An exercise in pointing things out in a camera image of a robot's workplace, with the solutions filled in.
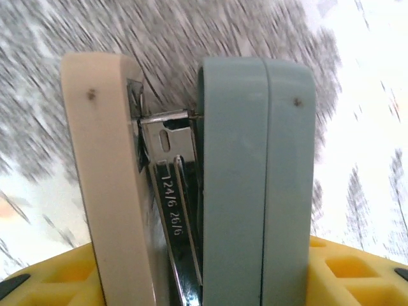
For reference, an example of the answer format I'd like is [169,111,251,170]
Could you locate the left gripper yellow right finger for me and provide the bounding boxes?
[307,235,408,306]

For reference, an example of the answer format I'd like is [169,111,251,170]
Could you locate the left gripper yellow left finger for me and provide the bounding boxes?
[0,245,106,306]

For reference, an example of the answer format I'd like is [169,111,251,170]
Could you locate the light blue pencil case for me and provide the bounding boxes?
[60,52,316,306]

